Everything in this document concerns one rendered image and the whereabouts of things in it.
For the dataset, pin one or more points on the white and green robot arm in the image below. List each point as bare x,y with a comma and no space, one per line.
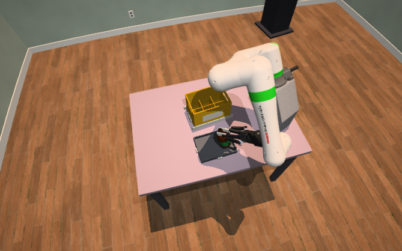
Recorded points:
260,70

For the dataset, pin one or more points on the brown bottle with green label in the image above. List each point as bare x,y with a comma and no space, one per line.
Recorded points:
223,140

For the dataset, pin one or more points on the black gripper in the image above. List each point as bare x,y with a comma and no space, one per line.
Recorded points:
244,136

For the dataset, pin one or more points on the yellow open crate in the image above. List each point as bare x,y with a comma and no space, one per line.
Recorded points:
207,104

